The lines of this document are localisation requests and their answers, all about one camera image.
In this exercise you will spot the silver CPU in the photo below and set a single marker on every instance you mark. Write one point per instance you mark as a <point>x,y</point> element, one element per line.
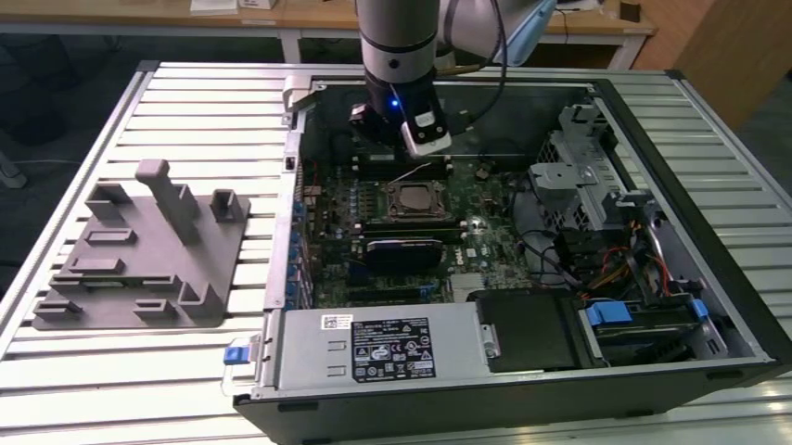
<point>416,197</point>

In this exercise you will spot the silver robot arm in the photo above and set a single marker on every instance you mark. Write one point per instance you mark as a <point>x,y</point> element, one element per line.
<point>395,32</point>

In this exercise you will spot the CPU socket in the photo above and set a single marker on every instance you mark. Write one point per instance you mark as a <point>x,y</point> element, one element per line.
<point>390,214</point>

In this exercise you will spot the black graphics card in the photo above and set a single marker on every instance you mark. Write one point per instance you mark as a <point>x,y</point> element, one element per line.
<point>402,257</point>

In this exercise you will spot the silver drive cage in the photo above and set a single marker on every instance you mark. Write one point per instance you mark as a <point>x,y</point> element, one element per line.
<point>557,185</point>

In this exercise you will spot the white box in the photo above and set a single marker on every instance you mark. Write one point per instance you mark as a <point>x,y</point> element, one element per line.
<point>256,3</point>
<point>213,5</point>

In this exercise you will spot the green motherboard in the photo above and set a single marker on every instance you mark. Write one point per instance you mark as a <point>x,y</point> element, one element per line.
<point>503,266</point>

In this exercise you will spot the silver chipset heatsink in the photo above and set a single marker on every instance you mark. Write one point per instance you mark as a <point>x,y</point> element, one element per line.
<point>467,283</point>

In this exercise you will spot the small black box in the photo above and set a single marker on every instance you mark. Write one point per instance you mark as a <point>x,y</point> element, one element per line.
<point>630,11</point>

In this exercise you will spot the grey parts rack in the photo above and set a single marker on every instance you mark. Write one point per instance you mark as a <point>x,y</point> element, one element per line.
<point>155,259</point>

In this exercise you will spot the black drive bay cover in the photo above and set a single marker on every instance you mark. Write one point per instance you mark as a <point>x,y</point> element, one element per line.
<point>531,329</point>

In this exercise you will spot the silver power supply unit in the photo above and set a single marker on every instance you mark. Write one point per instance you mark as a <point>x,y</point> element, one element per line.
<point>296,352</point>

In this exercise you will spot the hard disk in blue carrier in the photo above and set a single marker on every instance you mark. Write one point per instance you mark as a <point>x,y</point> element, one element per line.
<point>609,313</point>

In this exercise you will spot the blue release latch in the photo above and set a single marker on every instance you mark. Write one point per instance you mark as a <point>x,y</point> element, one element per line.
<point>233,356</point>

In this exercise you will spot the wooden cabinet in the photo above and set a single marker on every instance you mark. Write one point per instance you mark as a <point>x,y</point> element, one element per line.
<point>729,46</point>

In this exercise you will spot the dark office chair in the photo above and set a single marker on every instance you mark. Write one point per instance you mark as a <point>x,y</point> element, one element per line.
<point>37,83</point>

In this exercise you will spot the black PC case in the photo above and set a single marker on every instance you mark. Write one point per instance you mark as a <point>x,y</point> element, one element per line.
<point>432,417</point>

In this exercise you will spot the small camera grey bracket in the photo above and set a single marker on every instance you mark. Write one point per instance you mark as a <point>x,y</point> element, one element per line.
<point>362,120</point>

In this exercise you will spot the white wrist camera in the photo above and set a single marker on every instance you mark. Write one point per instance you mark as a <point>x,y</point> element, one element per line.
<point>426,146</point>

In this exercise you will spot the wooden desk white frame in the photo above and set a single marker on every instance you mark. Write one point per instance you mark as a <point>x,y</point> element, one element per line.
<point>594,21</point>

